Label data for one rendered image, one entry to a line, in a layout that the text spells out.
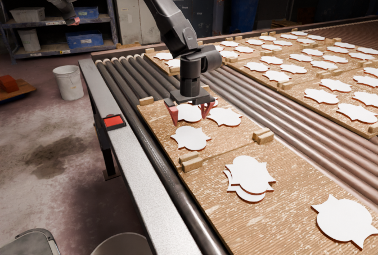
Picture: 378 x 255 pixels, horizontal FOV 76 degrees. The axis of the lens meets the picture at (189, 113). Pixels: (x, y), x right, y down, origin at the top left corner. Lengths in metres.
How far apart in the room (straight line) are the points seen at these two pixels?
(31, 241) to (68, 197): 0.53
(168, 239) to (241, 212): 0.17
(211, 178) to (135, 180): 0.21
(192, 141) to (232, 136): 0.14
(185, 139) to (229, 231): 0.33
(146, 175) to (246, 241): 0.31
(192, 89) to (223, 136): 0.23
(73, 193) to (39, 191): 0.27
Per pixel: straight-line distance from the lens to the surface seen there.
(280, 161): 0.77
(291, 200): 0.67
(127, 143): 0.85
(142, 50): 1.75
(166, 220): 0.62
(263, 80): 1.28
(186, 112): 0.93
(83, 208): 1.94
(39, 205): 2.09
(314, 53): 1.81
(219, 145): 0.78
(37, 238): 1.59
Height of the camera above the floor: 1.42
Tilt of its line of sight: 31 degrees down
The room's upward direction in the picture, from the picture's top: straight up
